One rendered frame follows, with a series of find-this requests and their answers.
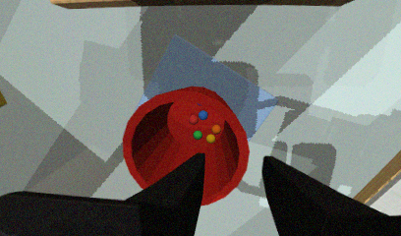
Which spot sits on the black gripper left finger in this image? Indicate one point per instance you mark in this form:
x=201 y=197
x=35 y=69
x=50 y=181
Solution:
x=168 y=207

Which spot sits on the tan wooden bar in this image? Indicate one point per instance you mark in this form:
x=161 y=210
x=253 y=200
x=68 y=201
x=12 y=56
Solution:
x=91 y=4

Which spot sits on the green marble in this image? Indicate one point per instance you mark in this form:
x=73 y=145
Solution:
x=197 y=135

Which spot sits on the red cup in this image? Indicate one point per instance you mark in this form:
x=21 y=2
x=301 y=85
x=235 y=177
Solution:
x=159 y=138

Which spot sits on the yellow marble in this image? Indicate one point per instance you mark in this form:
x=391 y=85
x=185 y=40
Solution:
x=210 y=138

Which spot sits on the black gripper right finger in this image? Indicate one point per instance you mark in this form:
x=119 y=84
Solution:
x=303 y=206

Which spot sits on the blue marble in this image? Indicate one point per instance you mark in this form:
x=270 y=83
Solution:
x=203 y=115

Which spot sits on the orange marble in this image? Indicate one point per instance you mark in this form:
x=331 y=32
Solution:
x=216 y=129

